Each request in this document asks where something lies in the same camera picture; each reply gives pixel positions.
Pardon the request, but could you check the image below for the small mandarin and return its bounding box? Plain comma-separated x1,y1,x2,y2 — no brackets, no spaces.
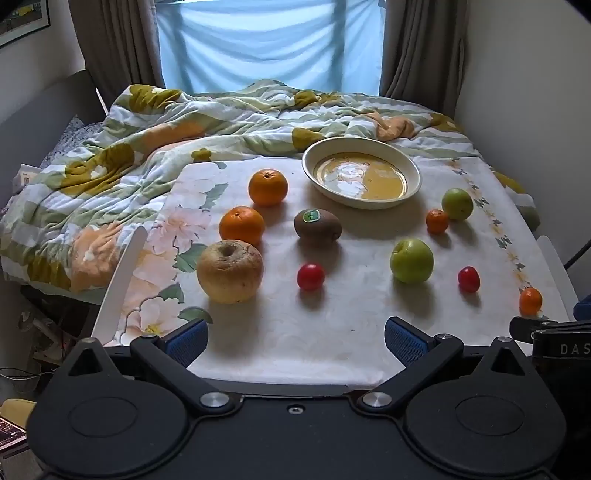
425,209,450,234
519,287,544,317

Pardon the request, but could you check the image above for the patterned grey pillow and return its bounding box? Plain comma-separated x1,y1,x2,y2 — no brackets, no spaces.
39,115,109,169

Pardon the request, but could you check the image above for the small white box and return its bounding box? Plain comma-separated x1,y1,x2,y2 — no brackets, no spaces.
17,165,40,190

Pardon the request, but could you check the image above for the black cable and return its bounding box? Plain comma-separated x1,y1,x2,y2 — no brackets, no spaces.
564,240,591,271

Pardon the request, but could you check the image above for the cream bowl with yellow inside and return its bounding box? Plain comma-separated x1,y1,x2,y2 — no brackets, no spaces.
302,137,422,210

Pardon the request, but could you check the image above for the red cherry tomato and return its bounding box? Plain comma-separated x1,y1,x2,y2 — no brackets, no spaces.
297,263,325,291
457,266,481,294

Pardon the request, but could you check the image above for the light blue window sheet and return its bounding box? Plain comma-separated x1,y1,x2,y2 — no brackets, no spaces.
154,0,386,97

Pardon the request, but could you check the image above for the brown kiwi with green sticker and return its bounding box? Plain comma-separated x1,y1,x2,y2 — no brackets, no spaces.
294,208,343,244

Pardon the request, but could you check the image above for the orange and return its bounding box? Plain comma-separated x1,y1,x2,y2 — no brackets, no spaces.
248,168,289,207
218,206,266,247

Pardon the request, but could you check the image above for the large green apple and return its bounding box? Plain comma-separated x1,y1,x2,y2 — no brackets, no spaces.
389,237,435,284

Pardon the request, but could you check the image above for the laptop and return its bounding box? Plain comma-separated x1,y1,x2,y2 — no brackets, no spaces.
0,416,27,449

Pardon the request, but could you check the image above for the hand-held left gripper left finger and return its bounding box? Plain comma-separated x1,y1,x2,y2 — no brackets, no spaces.
46,318,242,420

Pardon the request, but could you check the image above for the wrinkled yellow apple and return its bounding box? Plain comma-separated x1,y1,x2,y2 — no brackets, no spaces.
196,240,265,304

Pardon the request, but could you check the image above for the framed wall picture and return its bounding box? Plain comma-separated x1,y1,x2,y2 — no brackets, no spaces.
0,0,51,47

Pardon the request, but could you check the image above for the floral tablecloth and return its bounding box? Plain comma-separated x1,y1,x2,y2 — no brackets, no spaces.
117,157,571,386

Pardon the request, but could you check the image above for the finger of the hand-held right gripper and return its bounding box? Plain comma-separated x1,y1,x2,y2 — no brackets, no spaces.
509,316,539,343

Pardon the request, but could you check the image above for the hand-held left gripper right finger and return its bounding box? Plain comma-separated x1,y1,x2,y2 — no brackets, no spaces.
355,316,543,421

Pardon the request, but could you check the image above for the small green apple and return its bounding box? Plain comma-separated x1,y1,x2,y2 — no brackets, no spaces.
441,187,474,221

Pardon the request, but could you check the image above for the brown curtain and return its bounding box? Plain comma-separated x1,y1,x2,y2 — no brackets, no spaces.
379,0,467,121
69,0,164,109

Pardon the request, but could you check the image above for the thin floor cable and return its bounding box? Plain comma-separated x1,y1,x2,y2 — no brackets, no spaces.
0,367,42,381

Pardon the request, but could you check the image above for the floral striped duvet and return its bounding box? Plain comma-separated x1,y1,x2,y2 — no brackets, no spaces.
0,78,541,305

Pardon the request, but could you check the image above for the grey headboard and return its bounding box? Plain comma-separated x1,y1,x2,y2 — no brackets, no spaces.
0,69,109,195

